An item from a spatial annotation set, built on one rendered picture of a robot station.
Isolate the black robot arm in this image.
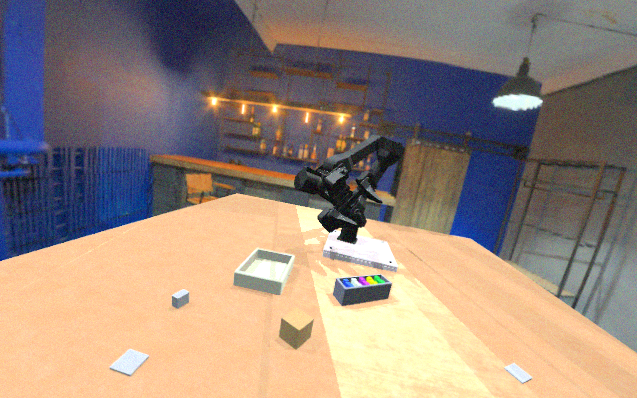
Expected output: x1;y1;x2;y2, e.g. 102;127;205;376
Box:
294;135;404;245

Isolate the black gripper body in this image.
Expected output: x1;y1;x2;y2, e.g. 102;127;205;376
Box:
317;171;378;233

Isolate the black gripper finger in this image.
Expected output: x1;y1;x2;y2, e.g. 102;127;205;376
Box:
360;177;383;204
326;209;359;230

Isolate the tan cube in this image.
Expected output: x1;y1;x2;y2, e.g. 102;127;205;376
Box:
278;308;314;350

